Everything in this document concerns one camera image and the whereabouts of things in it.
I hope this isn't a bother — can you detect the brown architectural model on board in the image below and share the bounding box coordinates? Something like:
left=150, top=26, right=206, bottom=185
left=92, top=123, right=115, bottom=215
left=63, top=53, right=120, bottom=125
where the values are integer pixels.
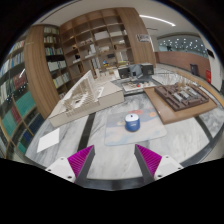
left=143, top=82, right=218, bottom=126

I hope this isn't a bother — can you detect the wooden shelf unit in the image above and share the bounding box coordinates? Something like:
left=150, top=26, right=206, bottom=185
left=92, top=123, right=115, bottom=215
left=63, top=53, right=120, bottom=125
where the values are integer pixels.
left=59, top=8, right=136, bottom=79

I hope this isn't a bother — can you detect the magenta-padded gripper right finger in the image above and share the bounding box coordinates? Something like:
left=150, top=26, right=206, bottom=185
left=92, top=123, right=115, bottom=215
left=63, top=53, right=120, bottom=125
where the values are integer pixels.
left=133, top=143, right=184, bottom=184

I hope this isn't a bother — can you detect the white paper sheet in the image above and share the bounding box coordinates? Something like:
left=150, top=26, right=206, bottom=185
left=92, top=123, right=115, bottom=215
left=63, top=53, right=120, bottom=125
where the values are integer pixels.
left=36, top=127, right=61, bottom=154

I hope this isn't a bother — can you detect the white architectural building model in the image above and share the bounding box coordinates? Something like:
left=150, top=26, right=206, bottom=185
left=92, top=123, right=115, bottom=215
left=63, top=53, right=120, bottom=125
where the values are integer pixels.
left=48, top=69, right=125, bottom=128

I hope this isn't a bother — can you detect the small model on white base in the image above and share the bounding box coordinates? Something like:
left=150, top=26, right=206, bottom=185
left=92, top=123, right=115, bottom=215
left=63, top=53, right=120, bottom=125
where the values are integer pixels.
left=121, top=80, right=156, bottom=93

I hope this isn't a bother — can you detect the long ceiling light strip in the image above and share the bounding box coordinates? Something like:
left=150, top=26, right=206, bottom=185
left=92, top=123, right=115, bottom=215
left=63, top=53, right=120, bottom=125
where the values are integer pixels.
left=139, top=14, right=177, bottom=28

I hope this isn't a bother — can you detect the white wall sign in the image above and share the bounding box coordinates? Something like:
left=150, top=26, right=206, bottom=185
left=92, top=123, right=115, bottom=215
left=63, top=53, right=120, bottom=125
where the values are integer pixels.
left=135, top=33, right=152, bottom=44

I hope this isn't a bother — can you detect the group of ceiling spotlights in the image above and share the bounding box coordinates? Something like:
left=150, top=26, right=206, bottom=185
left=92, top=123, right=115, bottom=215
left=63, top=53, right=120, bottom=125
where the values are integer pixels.
left=158, top=35, right=204, bottom=51

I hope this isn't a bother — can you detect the grey box architectural model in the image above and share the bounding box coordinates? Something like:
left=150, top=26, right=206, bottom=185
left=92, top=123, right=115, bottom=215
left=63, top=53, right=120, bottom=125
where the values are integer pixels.
left=117, top=63, right=155, bottom=81

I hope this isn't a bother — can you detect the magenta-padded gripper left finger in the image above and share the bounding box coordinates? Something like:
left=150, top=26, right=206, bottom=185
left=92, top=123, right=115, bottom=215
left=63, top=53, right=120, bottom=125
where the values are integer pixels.
left=44, top=144, right=97, bottom=185

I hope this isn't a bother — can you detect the blue and white computer mouse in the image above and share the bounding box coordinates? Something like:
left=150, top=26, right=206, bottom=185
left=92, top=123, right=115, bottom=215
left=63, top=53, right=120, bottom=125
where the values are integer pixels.
left=124, top=113, right=141, bottom=132

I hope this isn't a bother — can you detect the dark bookshelf unit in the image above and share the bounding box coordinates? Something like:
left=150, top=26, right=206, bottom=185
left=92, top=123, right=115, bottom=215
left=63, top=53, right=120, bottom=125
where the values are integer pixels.
left=43, top=25, right=73, bottom=99

